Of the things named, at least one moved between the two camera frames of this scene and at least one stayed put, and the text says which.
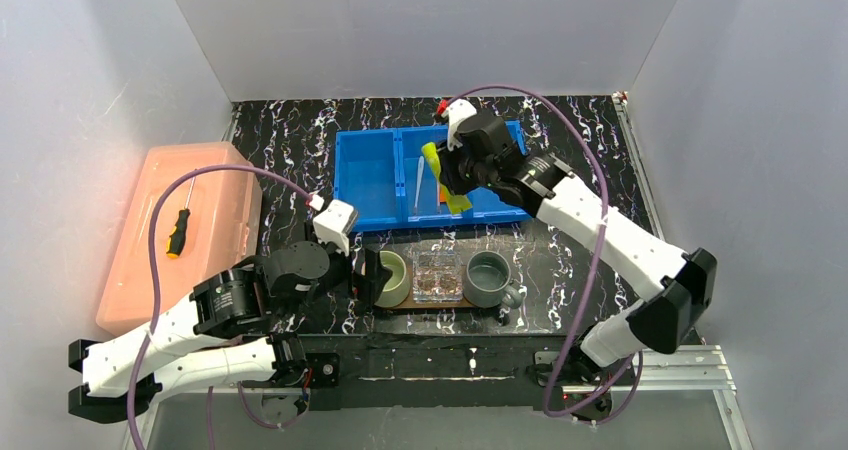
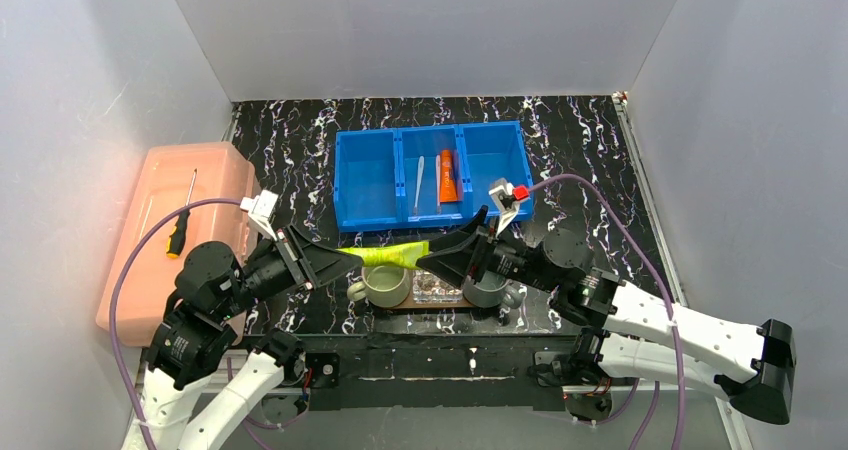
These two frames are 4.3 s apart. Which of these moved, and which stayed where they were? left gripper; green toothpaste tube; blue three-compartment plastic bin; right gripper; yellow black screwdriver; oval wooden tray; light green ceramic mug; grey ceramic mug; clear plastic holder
Moved: right gripper; green toothpaste tube; left gripper
Stayed: oval wooden tray; yellow black screwdriver; grey ceramic mug; blue three-compartment plastic bin; light green ceramic mug; clear plastic holder
